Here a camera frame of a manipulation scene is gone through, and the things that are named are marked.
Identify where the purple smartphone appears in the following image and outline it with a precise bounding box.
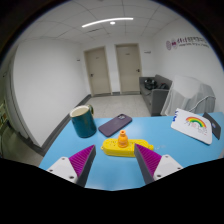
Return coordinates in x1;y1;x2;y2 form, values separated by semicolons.
97;113;133;138

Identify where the dark grey notebook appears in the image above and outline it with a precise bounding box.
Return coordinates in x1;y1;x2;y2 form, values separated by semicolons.
202;111;222;141

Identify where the grey sofa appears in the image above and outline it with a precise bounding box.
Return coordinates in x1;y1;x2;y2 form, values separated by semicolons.
138;74;174;117

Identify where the long ceiling light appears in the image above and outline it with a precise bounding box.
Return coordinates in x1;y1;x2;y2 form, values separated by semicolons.
81;17;135;29

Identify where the orange charger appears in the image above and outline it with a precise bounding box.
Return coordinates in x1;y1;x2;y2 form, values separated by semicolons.
117;130;130;149

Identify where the furniture under white cover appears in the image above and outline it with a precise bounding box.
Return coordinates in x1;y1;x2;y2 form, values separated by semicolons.
160;74;217;117

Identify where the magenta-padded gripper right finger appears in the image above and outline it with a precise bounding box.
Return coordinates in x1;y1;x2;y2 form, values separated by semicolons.
133;143;184;185

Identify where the teal mug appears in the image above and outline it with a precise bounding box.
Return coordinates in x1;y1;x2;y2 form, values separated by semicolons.
69;104;98;139

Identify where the white board with rainbow print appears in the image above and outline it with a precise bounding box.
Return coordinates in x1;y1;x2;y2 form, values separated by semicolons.
170;107;214;146

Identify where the black bag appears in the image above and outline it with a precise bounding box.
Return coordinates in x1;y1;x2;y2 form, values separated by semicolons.
143;78;169;91

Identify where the beige door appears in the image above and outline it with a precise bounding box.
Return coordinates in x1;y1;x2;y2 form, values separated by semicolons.
83;46;113;97
115;43;143;95

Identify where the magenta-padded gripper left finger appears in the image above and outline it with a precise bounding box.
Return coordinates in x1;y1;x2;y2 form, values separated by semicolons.
45;144;97;188

